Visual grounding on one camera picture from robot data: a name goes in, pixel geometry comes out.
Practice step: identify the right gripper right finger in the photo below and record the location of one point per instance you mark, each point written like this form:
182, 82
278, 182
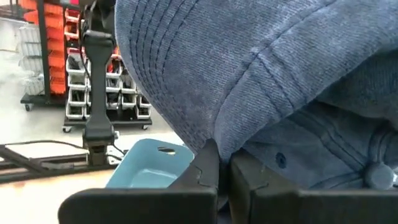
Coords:
273, 207

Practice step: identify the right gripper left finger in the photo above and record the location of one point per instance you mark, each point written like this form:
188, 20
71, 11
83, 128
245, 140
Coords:
140, 207

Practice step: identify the blue denim cap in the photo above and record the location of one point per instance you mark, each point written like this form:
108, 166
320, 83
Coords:
248, 62

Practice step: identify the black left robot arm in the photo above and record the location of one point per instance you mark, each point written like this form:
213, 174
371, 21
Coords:
98, 77

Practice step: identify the blue plastic bin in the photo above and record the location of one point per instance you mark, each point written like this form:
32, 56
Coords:
146, 168

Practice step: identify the white bin rack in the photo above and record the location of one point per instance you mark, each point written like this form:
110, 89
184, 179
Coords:
77, 96

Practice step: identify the orange bin rack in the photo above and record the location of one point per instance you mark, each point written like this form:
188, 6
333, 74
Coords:
56, 62

